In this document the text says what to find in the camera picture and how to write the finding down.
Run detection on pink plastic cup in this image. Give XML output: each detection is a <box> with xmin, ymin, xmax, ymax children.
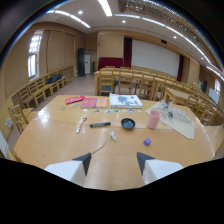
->
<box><xmin>146</xmin><ymin>110</ymin><xmax>161</xmax><ymax>130</ymax></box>

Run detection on beige paper sheet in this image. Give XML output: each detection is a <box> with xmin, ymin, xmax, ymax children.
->
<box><xmin>144</xmin><ymin>101</ymin><xmax>196</xmax><ymax>140</ymax></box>

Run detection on black marker pen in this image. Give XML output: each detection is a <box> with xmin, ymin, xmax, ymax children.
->
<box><xmin>89</xmin><ymin>121</ymin><xmax>112</xmax><ymax>128</ymax></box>

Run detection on small black bowl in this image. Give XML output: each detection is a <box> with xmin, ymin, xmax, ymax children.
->
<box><xmin>120</xmin><ymin>117</ymin><xmax>136</xmax><ymax>130</ymax></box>

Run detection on clear plastic bag with items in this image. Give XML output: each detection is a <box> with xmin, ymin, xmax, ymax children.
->
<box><xmin>156</xmin><ymin>101</ymin><xmax>188</xmax><ymax>123</ymax></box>

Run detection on red plastic packet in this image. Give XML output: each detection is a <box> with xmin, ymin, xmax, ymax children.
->
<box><xmin>64</xmin><ymin>94</ymin><xmax>86</xmax><ymax>105</ymax></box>

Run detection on red and orange book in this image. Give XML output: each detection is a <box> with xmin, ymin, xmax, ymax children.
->
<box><xmin>80</xmin><ymin>96</ymin><xmax>109</xmax><ymax>109</ymax></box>

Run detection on wooden chair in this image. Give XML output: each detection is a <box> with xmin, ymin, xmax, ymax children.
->
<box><xmin>7</xmin><ymin>103</ymin><xmax>34</xmax><ymax>135</ymax></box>

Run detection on white book with grey print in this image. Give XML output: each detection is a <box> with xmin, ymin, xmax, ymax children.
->
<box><xmin>108</xmin><ymin>92</ymin><xmax>144</xmax><ymax>110</ymax></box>

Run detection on long wooden desk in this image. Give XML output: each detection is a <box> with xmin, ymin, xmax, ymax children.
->
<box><xmin>93</xmin><ymin>68</ymin><xmax>201</xmax><ymax>101</ymax></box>

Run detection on black bag on chairs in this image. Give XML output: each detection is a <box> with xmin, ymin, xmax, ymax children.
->
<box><xmin>46</xmin><ymin>72</ymin><xmax>63</xmax><ymax>85</ymax></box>

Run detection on black tall speaker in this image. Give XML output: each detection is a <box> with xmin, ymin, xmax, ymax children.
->
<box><xmin>77</xmin><ymin>47</ymin><xmax>86</xmax><ymax>77</ymax></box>

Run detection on white projection screen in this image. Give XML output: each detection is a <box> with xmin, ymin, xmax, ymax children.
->
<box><xmin>130</xmin><ymin>39</ymin><xmax>181</xmax><ymax>78</ymax></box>

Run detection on dark red curtain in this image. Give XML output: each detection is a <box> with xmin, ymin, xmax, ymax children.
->
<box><xmin>123</xmin><ymin>37</ymin><xmax>133</xmax><ymax>69</ymax></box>

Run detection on window with bright light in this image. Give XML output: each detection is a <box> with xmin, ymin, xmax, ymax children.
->
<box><xmin>27</xmin><ymin>31</ymin><xmax>44</xmax><ymax>80</ymax></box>

